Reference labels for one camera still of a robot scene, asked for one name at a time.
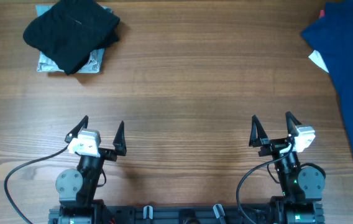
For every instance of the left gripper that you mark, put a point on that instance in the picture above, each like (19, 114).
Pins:
(105, 152)

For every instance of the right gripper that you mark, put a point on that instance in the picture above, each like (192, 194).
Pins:
(274, 146)

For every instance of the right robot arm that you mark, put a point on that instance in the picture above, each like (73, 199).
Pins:
(301, 184)

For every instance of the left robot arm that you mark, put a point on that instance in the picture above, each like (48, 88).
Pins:
(77, 187)

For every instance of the white t-shirt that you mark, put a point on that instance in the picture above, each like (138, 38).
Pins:
(317, 59)

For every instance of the folded grey patterned cloth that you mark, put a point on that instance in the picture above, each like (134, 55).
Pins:
(92, 65)

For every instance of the folded black garment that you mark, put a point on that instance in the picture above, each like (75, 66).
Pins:
(70, 30)

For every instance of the red t-shirt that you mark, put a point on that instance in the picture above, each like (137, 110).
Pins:
(321, 14)

